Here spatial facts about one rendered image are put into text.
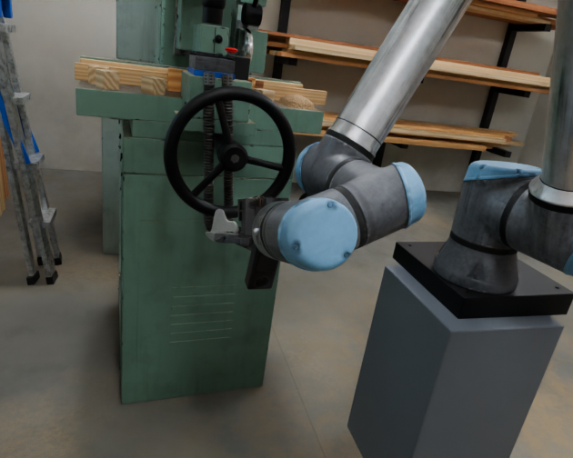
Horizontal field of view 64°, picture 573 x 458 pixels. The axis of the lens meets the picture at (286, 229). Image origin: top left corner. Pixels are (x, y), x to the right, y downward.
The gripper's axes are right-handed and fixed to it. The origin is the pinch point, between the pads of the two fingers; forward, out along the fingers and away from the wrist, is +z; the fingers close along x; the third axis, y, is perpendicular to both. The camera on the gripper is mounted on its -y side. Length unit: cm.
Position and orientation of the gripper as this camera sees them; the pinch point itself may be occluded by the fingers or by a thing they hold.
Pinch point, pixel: (244, 236)
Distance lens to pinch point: 90.1
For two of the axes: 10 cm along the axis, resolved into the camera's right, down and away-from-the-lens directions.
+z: -3.5, -0.4, 9.3
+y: 0.1, -10.0, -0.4
